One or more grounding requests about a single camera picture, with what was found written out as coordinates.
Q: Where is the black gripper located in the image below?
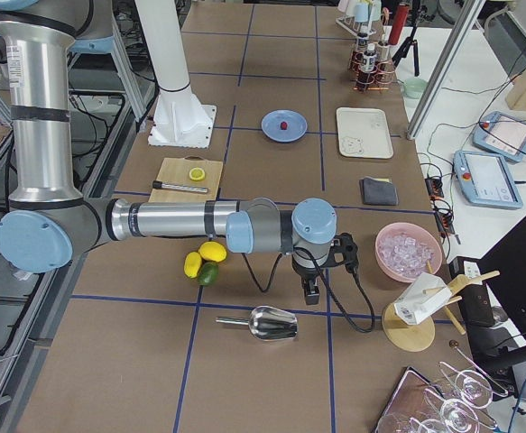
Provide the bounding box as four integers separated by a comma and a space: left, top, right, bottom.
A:
291, 233, 358, 306

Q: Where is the blue round plate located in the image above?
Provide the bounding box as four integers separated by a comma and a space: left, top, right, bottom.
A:
261, 109, 308, 143

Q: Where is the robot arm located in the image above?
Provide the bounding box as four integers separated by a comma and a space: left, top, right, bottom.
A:
0, 1, 358, 305

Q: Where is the steel scoop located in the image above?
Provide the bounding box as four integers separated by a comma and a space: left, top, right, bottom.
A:
216, 306, 298, 341

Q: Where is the green lime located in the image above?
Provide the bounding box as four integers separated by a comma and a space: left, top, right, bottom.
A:
197, 262, 219, 286

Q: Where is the pink bowl of ice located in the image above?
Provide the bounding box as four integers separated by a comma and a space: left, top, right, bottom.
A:
374, 222, 443, 282

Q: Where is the large yellow lemon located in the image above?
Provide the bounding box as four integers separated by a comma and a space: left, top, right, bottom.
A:
198, 241, 227, 263

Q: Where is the wooden stand round base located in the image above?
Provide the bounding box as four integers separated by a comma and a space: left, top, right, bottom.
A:
381, 269, 501, 354

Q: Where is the grey folded cloth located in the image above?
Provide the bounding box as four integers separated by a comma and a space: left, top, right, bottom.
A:
359, 177, 399, 206

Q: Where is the small yellow lemon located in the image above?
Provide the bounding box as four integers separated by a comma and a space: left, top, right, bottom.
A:
183, 252, 203, 279

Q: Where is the lemon half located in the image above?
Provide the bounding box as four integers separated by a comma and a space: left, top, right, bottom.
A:
189, 167, 206, 182

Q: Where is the cream bear tray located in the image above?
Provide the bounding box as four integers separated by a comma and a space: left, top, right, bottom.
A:
336, 107, 393, 160

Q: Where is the wooden cutting board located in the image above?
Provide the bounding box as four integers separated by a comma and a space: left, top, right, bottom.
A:
149, 157, 224, 203

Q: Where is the wine glasses tray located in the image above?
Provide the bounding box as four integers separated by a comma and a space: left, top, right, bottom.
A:
373, 358, 509, 433

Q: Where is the teach pendant near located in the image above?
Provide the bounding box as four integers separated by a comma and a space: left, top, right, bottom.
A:
453, 151, 523, 209

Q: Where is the teach pendant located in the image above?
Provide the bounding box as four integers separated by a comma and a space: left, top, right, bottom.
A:
473, 111, 526, 162
453, 151, 523, 209

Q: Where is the green bowl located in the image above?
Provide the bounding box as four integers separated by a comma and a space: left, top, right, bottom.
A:
402, 77, 428, 99

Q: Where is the tea bottle front right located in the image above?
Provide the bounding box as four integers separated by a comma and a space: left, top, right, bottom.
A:
361, 43, 376, 87

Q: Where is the tea bottle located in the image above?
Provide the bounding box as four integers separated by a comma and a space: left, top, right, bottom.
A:
361, 43, 376, 87
355, 32, 369, 69

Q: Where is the teach pendant far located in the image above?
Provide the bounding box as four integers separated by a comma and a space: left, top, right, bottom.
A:
473, 111, 526, 162

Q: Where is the tea bottle back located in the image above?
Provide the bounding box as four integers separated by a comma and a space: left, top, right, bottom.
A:
355, 32, 369, 69

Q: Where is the red thermos bottle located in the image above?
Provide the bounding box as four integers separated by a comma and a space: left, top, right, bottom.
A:
388, 2, 411, 46

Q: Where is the black tripod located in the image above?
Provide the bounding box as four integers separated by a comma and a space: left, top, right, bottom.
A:
392, 0, 421, 77

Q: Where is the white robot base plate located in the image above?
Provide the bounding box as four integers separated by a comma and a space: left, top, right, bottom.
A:
148, 102, 217, 149

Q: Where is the copper wire bottle rack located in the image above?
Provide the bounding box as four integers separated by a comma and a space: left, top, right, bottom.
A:
348, 42, 398, 92

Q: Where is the white wire cup rack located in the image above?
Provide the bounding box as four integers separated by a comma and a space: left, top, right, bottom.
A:
336, 0, 382, 35

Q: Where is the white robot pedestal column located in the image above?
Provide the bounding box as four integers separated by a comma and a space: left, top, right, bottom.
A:
135, 0, 191, 106

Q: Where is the aluminium frame post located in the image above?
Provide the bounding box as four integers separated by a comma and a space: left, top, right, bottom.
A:
406, 0, 485, 140

